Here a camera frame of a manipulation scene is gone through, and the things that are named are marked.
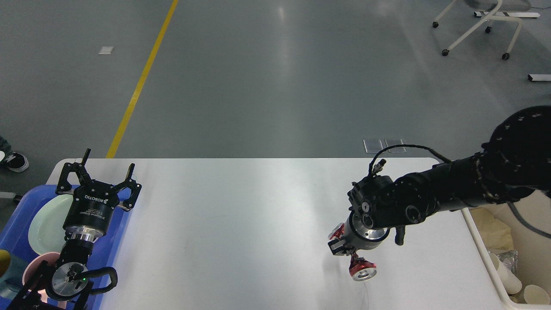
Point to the aluminium foil tray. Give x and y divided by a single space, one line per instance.
510 260

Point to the person in jeans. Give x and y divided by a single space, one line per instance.
13 160

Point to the dark teal mug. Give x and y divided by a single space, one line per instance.
12 269

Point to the white office chair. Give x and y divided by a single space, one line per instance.
494 11

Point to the light green plate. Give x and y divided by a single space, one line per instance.
46 233

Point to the floor outlet cover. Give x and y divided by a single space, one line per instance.
394 146
373 146

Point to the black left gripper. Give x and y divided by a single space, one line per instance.
93 203

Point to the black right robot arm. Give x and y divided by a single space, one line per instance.
512 165

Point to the left floor outlet cover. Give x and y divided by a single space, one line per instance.
373 146

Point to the brown paper bag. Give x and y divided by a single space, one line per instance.
496 235

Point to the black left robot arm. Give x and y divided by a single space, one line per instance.
70 279

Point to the white table foot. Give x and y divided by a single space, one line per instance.
539 77

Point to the pink mug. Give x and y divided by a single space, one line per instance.
50 258

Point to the right floor outlet cover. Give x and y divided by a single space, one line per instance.
394 146

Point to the beige plastic bin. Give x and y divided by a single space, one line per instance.
533 250

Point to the white paper cup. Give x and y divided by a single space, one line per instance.
533 294
510 282

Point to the crushed red can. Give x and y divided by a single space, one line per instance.
360 269

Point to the white chair base left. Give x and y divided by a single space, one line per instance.
12 196

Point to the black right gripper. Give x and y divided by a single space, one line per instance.
356 237

